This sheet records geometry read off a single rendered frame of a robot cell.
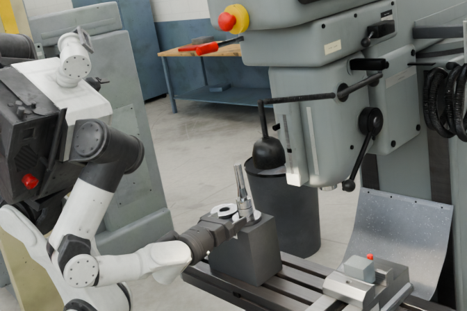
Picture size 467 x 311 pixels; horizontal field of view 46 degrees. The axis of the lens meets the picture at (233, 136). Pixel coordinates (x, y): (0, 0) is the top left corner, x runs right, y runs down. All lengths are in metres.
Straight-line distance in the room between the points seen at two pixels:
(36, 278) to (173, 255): 1.65
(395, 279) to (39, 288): 1.94
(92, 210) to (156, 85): 7.57
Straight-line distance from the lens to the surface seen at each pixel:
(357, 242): 1.86
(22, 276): 2.94
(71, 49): 1.33
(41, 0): 10.87
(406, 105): 1.49
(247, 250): 1.65
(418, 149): 1.71
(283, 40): 1.22
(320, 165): 1.31
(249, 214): 1.65
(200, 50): 1.21
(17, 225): 1.59
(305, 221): 3.50
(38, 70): 1.43
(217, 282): 1.80
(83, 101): 1.35
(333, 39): 1.21
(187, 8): 8.27
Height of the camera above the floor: 1.87
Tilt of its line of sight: 17 degrees down
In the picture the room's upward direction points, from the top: 10 degrees counter-clockwise
